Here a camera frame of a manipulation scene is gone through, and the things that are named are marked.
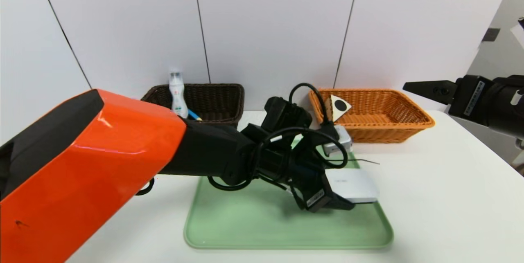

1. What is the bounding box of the clear lotion bottle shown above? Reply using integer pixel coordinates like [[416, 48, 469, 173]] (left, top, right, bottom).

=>
[[169, 71, 189, 119]]

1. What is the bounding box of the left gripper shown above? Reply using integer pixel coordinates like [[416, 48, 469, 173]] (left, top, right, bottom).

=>
[[280, 160, 356, 213]]

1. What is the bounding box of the orange wicker basket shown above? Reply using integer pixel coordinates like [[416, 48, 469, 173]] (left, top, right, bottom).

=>
[[308, 88, 435, 144]]

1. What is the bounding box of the dark square wall fixture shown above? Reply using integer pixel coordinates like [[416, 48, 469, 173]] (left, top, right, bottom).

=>
[[481, 28, 501, 43]]

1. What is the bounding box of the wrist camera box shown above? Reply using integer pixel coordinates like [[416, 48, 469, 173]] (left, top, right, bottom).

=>
[[510, 18, 524, 49], [321, 125, 354, 157]]

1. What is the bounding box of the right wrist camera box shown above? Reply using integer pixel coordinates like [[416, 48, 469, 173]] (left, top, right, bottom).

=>
[[510, 18, 524, 49]]

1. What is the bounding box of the chocolate blueberry cake slice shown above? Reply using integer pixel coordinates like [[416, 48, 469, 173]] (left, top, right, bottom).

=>
[[330, 94, 352, 123]]

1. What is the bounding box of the green plastic tray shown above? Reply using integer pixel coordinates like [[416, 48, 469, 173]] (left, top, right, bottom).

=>
[[183, 134, 394, 250]]

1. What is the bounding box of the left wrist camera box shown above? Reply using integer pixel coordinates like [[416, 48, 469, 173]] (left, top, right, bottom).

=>
[[321, 125, 354, 157]]

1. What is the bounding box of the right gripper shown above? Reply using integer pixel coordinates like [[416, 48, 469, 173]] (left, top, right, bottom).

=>
[[402, 74, 524, 140]]

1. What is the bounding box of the white rectangular case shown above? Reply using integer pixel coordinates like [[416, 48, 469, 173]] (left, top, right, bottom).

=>
[[325, 169, 380, 204]]

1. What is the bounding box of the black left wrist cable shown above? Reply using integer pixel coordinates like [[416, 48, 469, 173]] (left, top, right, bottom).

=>
[[207, 83, 348, 192]]

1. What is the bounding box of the dark brown wicker basket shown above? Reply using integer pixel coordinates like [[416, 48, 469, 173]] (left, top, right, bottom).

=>
[[141, 83, 245, 129]]

